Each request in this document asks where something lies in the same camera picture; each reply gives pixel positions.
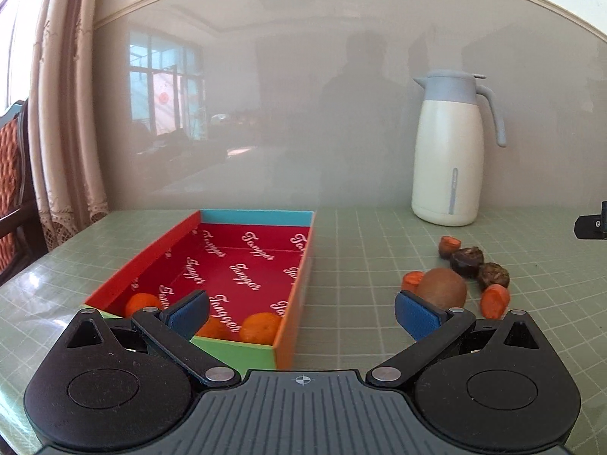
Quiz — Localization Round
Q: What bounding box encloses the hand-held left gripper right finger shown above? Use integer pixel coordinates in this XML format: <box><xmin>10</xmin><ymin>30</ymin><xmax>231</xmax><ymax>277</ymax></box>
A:
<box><xmin>366</xmin><ymin>290</ymin><xmax>551</xmax><ymax>387</ymax></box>

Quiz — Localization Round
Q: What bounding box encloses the dark water chestnut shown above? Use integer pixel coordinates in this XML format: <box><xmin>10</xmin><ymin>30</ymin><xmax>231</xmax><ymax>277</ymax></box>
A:
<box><xmin>450</xmin><ymin>246</ymin><xmax>485</xmax><ymax>276</ymax></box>
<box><xmin>476</xmin><ymin>262</ymin><xmax>511</xmax><ymax>290</ymax></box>

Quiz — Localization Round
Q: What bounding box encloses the green grid tablecloth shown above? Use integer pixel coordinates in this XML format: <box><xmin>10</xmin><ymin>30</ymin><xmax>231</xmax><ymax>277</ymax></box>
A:
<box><xmin>0</xmin><ymin>206</ymin><xmax>607</xmax><ymax>455</ymax></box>

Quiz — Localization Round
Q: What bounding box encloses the brown kiwi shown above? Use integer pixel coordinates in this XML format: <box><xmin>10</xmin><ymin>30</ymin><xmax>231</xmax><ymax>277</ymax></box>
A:
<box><xmin>416</xmin><ymin>267</ymin><xmax>467</xmax><ymax>311</ymax></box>

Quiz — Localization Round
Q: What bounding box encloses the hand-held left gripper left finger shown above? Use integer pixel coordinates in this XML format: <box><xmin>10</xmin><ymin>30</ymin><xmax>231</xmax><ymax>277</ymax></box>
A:
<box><xmin>57</xmin><ymin>289</ymin><xmax>242</xmax><ymax>387</ymax></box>

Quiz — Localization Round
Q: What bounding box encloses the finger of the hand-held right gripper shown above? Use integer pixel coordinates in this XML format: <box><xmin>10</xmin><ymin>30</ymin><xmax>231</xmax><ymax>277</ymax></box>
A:
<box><xmin>575</xmin><ymin>215</ymin><xmax>607</xmax><ymax>238</ymax></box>

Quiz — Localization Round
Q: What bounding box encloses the wooden chair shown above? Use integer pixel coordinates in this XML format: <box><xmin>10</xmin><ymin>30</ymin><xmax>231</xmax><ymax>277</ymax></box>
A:
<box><xmin>0</xmin><ymin>99</ymin><xmax>41</xmax><ymax>287</ymax></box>

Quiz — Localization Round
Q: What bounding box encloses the white thermos jug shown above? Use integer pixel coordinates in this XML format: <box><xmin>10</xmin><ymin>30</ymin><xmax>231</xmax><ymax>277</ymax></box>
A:
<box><xmin>411</xmin><ymin>69</ymin><xmax>507</xmax><ymax>227</ymax></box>

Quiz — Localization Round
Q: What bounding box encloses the colourful cardboard box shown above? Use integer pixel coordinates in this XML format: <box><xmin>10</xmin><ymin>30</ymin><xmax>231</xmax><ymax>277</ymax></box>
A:
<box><xmin>82</xmin><ymin>209</ymin><xmax>317</xmax><ymax>370</ymax></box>

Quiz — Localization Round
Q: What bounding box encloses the beige lace curtain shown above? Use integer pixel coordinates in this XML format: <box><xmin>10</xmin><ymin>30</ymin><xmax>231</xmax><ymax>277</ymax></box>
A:
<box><xmin>9</xmin><ymin>0</ymin><xmax>111</xmax><ymax>253</ymax></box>

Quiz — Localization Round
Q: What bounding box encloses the orange mandarin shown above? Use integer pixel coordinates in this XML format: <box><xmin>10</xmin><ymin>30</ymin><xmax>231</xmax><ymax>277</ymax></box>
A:
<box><xmin>195</xmin><ymin>317</ymin><xmax>233</xmax><ymax>341</ymax></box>
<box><xmin>124</xmin><ymin>293</ymin><xmax>163</xmax><ymax>318</ymax></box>
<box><xmin>241</xmin><ymin>312</ymin><xmax>281</xmax><ymax>343</ymax></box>

